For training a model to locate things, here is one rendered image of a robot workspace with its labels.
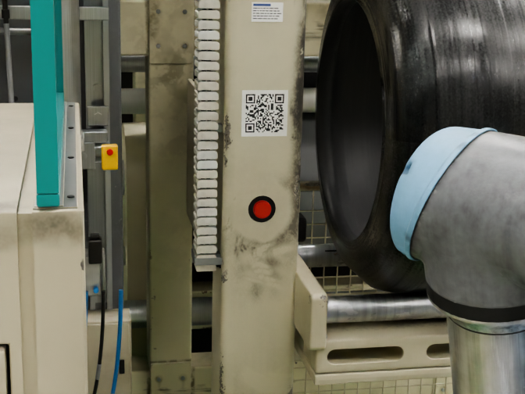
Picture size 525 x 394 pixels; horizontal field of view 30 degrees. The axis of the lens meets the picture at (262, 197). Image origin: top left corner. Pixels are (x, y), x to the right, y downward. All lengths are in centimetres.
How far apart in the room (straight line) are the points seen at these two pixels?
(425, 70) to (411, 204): 69
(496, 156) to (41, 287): 39
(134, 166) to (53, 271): 150
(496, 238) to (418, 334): 93
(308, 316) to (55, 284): 78
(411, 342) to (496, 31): 52
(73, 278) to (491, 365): 36
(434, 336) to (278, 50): 54
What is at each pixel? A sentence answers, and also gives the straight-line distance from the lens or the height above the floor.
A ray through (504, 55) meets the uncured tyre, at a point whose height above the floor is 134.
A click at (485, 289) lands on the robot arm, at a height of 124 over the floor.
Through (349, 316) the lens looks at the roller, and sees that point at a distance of 163.
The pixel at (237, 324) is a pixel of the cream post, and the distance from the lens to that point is 167.
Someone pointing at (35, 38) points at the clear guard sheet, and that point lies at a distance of 82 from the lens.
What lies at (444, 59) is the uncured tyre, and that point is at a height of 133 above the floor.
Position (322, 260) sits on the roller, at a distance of 188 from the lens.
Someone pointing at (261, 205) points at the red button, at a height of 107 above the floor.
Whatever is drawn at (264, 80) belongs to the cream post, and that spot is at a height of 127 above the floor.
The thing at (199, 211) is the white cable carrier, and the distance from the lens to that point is 161.
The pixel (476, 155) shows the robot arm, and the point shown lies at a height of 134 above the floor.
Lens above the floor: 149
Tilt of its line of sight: 15 degrees down
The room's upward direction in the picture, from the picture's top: 2 degrees clockwise
